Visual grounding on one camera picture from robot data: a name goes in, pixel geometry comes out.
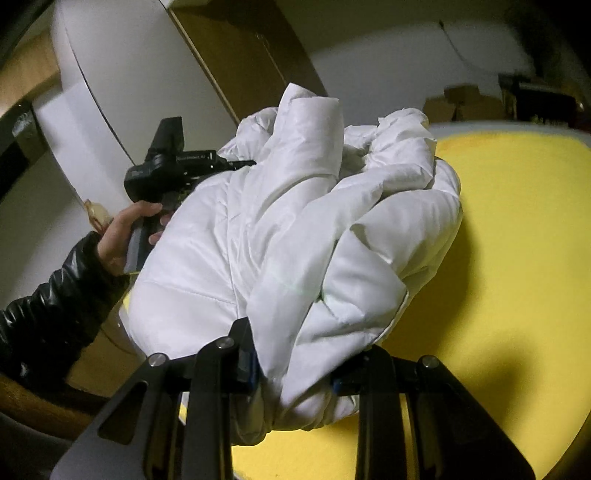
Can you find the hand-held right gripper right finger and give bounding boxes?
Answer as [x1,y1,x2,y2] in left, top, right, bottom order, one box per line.
[330,344,536,480]

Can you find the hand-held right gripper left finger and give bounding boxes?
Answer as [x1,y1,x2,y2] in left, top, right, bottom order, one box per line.
[48,316,259,480]

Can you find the white puffer jacket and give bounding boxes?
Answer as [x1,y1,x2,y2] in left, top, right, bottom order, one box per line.
[119,83,464,446]

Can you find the person's left forearm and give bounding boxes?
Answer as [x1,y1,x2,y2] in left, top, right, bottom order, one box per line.
[0,231,131,393]

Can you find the person's left hand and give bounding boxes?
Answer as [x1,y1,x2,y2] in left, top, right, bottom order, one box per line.
[96,200,172,278]

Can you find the brown wooden door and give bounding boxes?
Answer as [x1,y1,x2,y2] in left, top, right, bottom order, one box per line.
[168,0,329,126]

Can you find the cardboard boxes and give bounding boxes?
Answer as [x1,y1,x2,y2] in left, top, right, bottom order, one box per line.
[424,84,507,123]

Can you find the dark appliance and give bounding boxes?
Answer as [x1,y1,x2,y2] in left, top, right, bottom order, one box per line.
[500,73,583,129]

